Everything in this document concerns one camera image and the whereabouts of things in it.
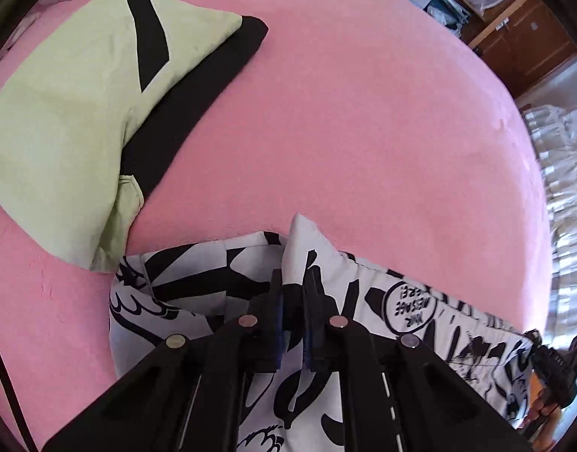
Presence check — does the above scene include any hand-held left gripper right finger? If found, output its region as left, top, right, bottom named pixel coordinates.
left=302, top=270, right=533, bottom=452

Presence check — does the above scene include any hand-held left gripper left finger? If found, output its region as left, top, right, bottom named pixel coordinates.
left=41, top=268, right=285, bottom=452

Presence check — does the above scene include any black white printed jacket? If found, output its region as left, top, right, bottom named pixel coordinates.
left=108, top=213, right=549, bottom=452

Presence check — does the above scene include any person's right hand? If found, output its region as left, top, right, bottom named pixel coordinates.
left=521, top=374, right=563, bottom=438

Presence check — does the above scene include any white lace furniture cover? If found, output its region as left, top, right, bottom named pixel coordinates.
left=518, top=104, right=577, bottom=341

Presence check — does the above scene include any pink bed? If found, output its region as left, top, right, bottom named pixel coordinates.
left=0, top=0, right=560, bottom=452

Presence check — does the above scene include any green black folded garment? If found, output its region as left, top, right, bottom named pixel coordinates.
left=0, top=0, right=269, bottom=273

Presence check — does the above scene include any brown wooden door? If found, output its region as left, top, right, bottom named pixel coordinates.
left=458, top=0, right=577, bottom=98

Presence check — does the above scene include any black strap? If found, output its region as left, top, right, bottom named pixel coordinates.
left=0, top=327, right=38, bottom=449

